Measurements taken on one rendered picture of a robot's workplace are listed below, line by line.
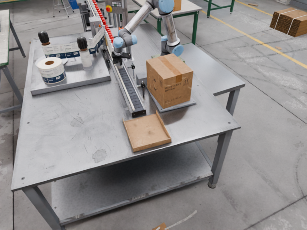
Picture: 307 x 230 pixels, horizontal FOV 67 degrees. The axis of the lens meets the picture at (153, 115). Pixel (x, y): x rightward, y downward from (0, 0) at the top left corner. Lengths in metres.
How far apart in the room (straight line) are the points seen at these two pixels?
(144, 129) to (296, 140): 1.95
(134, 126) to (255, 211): 1.33
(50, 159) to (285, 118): 2.71
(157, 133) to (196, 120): 0.31
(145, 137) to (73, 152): 0.48
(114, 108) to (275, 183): 1.68
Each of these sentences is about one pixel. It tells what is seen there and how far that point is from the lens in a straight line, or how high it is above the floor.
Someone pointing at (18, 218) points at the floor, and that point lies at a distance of 2.50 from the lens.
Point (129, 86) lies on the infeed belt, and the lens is 1.96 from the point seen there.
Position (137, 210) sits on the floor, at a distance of 2.21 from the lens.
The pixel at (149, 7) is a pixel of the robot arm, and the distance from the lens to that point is 2.04.
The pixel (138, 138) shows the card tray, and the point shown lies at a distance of 1.57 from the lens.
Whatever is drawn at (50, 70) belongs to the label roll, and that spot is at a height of 1.01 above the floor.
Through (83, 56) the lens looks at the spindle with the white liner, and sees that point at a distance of 2.19.
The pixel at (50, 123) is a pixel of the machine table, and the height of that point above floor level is 0.83.
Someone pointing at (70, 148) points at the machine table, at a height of 0.83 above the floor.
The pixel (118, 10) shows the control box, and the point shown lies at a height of 1.32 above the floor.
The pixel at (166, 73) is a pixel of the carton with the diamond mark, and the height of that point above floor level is 1.12.
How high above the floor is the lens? 2.00
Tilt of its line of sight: 42 degrees down
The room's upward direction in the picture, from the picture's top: 1 degrees counter-clockwise
